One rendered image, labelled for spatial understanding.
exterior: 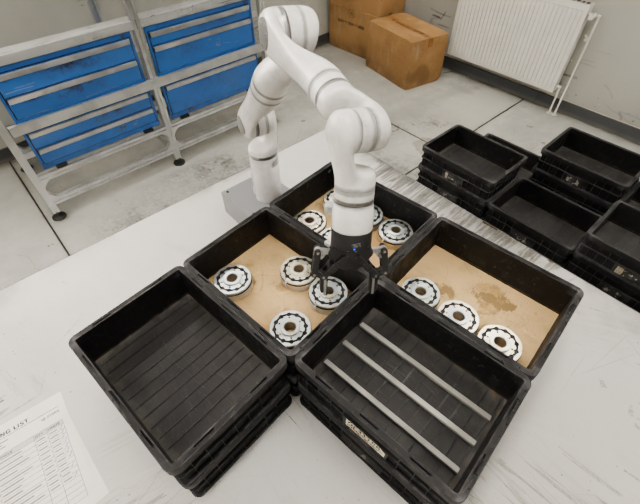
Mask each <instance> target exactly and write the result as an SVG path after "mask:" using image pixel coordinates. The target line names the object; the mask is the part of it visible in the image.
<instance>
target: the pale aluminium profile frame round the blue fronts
mask: <svg viewBox="0 0 640 504"><path fill-rule="evenodd" d="M86 1H87V3H88V6H89V8H90V11H91V13H92V16H93V19H94V21H95V24H96V23H100V22H103V21H102V18H101V15H100V13H99V10H98V7H97V5H96V2H95V0H86ZM122 1H123V4H124V7H125V10H126V13H127V16H128V19H129V20H131V21H132V24H133V27H134V30H132V31H133V34H134V37H135V41H136V44H137V46H135V49H136V52H139V53H140V56H141V59H142V62H143V65H144V68H145V71H146V74H147V77H148V80H146V81H144V82H141V83H138V84H135V85H132V86H129V87H126V88H123V89H120V90H117V91H114V92H111V93H108V94H105V95H102V96H99V97H96V98H93V99H90V100H87V101H84V102H81V103H78V104H76V105H73V106H70V107H67V108H64V109H61V110H58V111H55V112H52V113H49V114H46V115H43V116H40V117H37V118H34V119H31V120H29V121H26V122H23V123H20V124H17V125H16V124H15V125H12V126H9V127H6V128H5V126H4V125H3V123H2V122H1V120H0V136H1V137H2V139H3V140H4V142H5V143H6V145H7V146H8V148H9V149H10V151H11V152H12V154H13V155H14V157H15V158H16V160H17V161H18V162H19V164H20V165H21V169H20V170H21V171H22V172H25V173H26V174H27V176H28V177H29V179H30V180H31V182H32V183H33V185H34V186H35V188H36V189H37V190H38V192H39V193H40V195H41V196H42V198H43V199H44V201H45V202H46V204H47V205H48V207H49V208H50V210H51V211H52V213H53V214H54V215H53V216H52V219H53V220H54V221H61V220H63V219H64V218H65V217H66V216H67V214H66V213H65V212H63V211H60V210H59V208H58V207H57V205H56V204H59V203H61V202H63V201H65V200H68V199H70V198H72V197H75V196H77V195H79V194H81V193H84V192H86V191H88V190H91V189H93V188H95V187H98V186H100V185H102V184H104V183H107V182H109V181H111V180H114V179H116V178H118V177H121V176H123V175H125V174H127V173H130V172H132V171H134V170H137V169H139V168H141V167H143V166H146V165H148V164H150V163H153V162H155V161H157V160H160V159H162V158H164V157H166V156H169V155H171V154H173V156H174V158H175V159H176V160H175V161H174V165H175V166H182V165H184V164H185V160H184V159H181V158H182V157H181V154H180V150H183V149H185V148H187V147H189V146H192V145H194V144H196V143H199V142H201V141H203V140H205V139H208V138H210V137H212V136H215V135H217V134H219V133H222V132H224V131H226V130H228V129H231V128H233V127H235V126H238V123H237V118H234V119H232V120H230V121H227V122H225V123H223V124H220V125H218V126H216V127H213V128H211V129H209V130H206V131H204V132H201V133H199V134H197V135H194V136H192V137H190V138H187V139H185V140H183V141H178V140H176V138H175V133H176V131H177V129H178V127H180V126H183V125H185V124H188V123H190V122H193V121H195V120H198V119H200V118H203V117H205V116H208V115H210V114H212V113H215V112H217V111H220V110H222V109H225V108H227V107H230V106H232V105H235V104H237V103H239V102H242V101H244V100H245V98H246V95H247V93H248V90H249V89H248V90H245V91H243V92H241V93H240V94H238V95H235V96H233V97H230V98H228V99H225V100H223V101H220V102H218V103H215V104H213V105H210V106H208V107H205V108H203V109H200V110H197V111H195V112H192V113H190V114H188V113H187V114H184V115H182V116H179V117H180V118H177V119H175V120H172V121H170V119H169V115H168V112H167V109H166V107H167V104H166V101H165V98H164V97H163V96H162V93H161V90H160V87H161V86H164V85H167V84H170V83H173V82H175V81H178V80H181V79H184V78H187V77H190V76H193V75H195V74H198V73H201V72H204V71H207V70H210V69H213V68H216V67H218V66H221V65H224V64H227V63H230V62H233V61H236V60H238V59H241V58H244V57H247V56H250V55H253V54H256V53H258V52H261V53H262V61H263V60H264V59H265V58H267V57H268V56H267V54H266V53H265V51H264V49H263V47H262V45H261V42H260V43H257V44H254V45H251V46H248V47H245V48H242V49H239V50H236V51H233V52H230V53H227V54H224V55H221V56H218V57H215V58H212V59H209V60H207V61H204V62H201V63H198V64H195V65H192V66H189V67H186V68H183V69H180V70H177V71H174V72H171V73H168V74H165V75H162V76H159V77H158V76H157V77H156V74H155V71H154V67H153V64H152V61H151V58H150V55H149V51H148V49H149V46H148V43H146V42H145V39H144V35H143V32H142V29H141V26H140V23H139V20H138V16H137V13H136V10H135V7H134V4H133V0H122ZM256 8H257V11H254V12H252V18H253V17H258V24H259V17H260V14H261V12H262V11H263V10H264V9H265V5H264V0H256ZM134 19H135V20H136V22H137V26H138V29H137V27H136V24H135V21H134ZM150 90H152V92H153V95H154V98H155V100H154V101H153V103H154V106H155V109H156V111H157V110H159V113H160V115H159V114H158V113H157V115H158V118H159V121H160V124H159V125H160V126H157V127H155V126H154V127H151V128H149V129H146V130H144V131H143V132H142V133H139V134H137V135H134V136H132V137H129V138H127V139H124V140H122V141H119V142H117V143H114V144H111V145H109V146H106V147H104V148H101V149H99V150H96V151H94V152H91V153H89V154H86V155H84V156H81V157H79V158H76V159H74V160H71V161H68V162H66V161H65V162H62V163H60V164H57V165H55V166H56V167H53V168H51V169H48V170H46V171H43V172H41V173H38V174H36V173H35V172H34V170H33V168H34V167H33V165H30V164H29V163H28V161H27V159H30V158H33V157H35V156H36V155H35V154H34V152H33V151H32V149H31V147H30V146H27V147H21V146H17V144H16V143H15V141H14V140H13V138H15V137H18V136H21V135H24V134H27V133H30V132H33V131H35V130H38V129H41V128H44V127H47V126H50V125H52V124H55V123H58V122H61V121H64V120H67V119H69V118H72V117H75V116H78V115H81V114H84V113H86V112H89V111H92V110H95V109H98V108H101V107H104V106H107V105H109V104H112V103H115V102H118V101H121V100H124V99H127V98H130V97H133V96H135V95H138V94H141V93H144V92H147V91H150ZM153 137H157V138H158V139H159V140H160V141H162V142H163V143H164V144H165V145H166V147H165V148H164V149H161V150H159V151H157V152H154V153H152V154H150V155H147V156H145V157H143V158H140V159H138V160H136V161H133V162H131V163H128V164H126V165H124V166H121V167H119V168H117V169H114V170H112V171H110V172H107V173H105V174H103V175H100V176H98V177H95V178H93V179H91V180H88V181H86V182H84V183H81V184H79V185H77V186H74V187H72V188H70V189H67V190H65V191H63V192H60V193H58V194H57V193H51V192H49V191H48V192H47V190H46V189H45V188H46V185H47V183H48V181H49V180H50V179H53V178H55V177H57V176H60V175H62V174H65V173H67V172H70V171H72V170H75V169H77V168H80V167H82V166H85V165H87V164H89V163H92V162H94V161H97V160H99V159H102V158H104V157H107V156H109V155H112V154H114V153H116V152H119V151H121V150H124V149H126V148H129V147H131V146H134V145H136V144H139V143H141V142H144V141H146V140H148V139H151V138H153ZM179 158H180V159H179Z"/></svg>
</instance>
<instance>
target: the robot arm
mask: <svg viewBox="0 0 640 504"><path fill-rule="evenodd" d="M258 28H259V38H260V42H261V45H262V47H263V49H264V51H265V53H266V54H267V56H268V57H267V58H265V59H264V60H263V61H262V62H261V63H260V64H259V65H258V66H257V67H256V69H255V71H254V73H253V76H252V80H251V83H250V87H249V90H248V93H247V95H246V98H245V100H244V101H243V103H242V105H241V107H240V108H239V111H238V114H237V123H238V127H239V130H240V132H241V133H242V134H243V135H244V136H245V137H246V138H255V139H254V140H252V141H251V142H250V144H249V145H248V153H249V159H250V165H251V178H252V184H253V190H254V194H255V195H256V199H257V200H258V201H260V202H262V203H270V202H271V201H273V200H274V199H276V198H277V197H279V196H280V195H282V189H281V179H280V169H279V160H278V150H277V148H278V137H277V119H276V114H275V111H274V110H275V109H276V108H277V107H278V106H279V105H280V104H281V103H282V102H283V100H284V99H285V97H286V95H287V93H288V91H289V88H290V86H291V84H292V82H293V81H295V82H296V83H297V84H298V85H299V86H300V87H301V88H302V89H303V90H304V92H305V93H306V94H307V96H308V97H309V99H310V100H311V102H312V103H313V105H314V106H315V108H316V109H317V110H318V112H319V113H320V115H321V116H322V117H323V118H324V119H326V120H327V123H326V127H325V137H326V142H327V146H328V150H329V153H330V158H331V162H332V167H333V172H334V179H335V181H334V201H327V202H326V203H324V213H325V214H328V215H332V222H331V244H330V246H329V248H323V247H320V245H318V244H316V245H315V246H314V249H313V255H312V262H311V268H310V269H311V276H312V277H313V278H315V277H317V278H319V279H320V285H319V287H320V292H321V293H323V295H324V296H325V295H327V281H328V280H327V278H328V277H329V276H330V275H331V274H333V273H335V272H336V271H337V270H338V269H339V268H340V269H342V270H348V269H353V270H358V269H359V268H361V267H363V268H364V269H365V270H366V271H367V272H368V273H369V284H368V290H369V293H370V294H373V293H374V291H376V289H377V284H378V277H379V276H381V275H384V276H386V275H388V250H387V248H386V246H385V244H384V243H380V244H379V246H375V247H372V246H371V243H372V232H373V221H374V194H375V183H376V175H375V171H374V170H373V169H372V168H371V167H369V166H367V165H362V164H355V162H354V154H358V153H365V152H373V151H377V150H380V149H382V148H384V147H385V146H386V145H387V143H388V142H389V140H390V137H391V132H392V129H391V122H390V119H389V117H388V115H387V113H386V112H385V110H384V109H383V108H382V107H381V106H380V105H379V104H378V103H377V102H375V101H374V100H373V99H371V98H370V97H368V96H367V95H365V94H364V93H362V92H361V91H359V90H357V89H355V88H354V87H352V85H351V84H350V83H349V81H348V80H347V79H346V78H345V76H344V75H343V74H342V73H341V71H340V70H339V69H338V68H337V67H336V66H335V65H333V64H332V63H331V62H329V61H328V60H326V59H324V58H322V57H321V56H319V55H316V54H314V53H313V51H314V49H315V47H316V44H317V41H318V36H319V21H318V17H317V15H316V13H315V11H314V10H313V9H312V8H310V7H308V6H305V5H283V6H272V7H268V8H265V9H264V10H263V11H262V12H261V14H260V17H259V24H258ZM373 253H375V254H376V255H377V257H379V261H380V267H377V268H376V267H375V266H374V265H373V264H372V263H371V261H370V260H369V258H370V257H371V256H372V255H373ZM327 254H328V255H329V257H330V259H329V260H328V261H327V262H326V264H325V265H324V266H323V267H322V268H321V269H319V263H320V259H323V258H324V256H325V255H327Z"/></svg>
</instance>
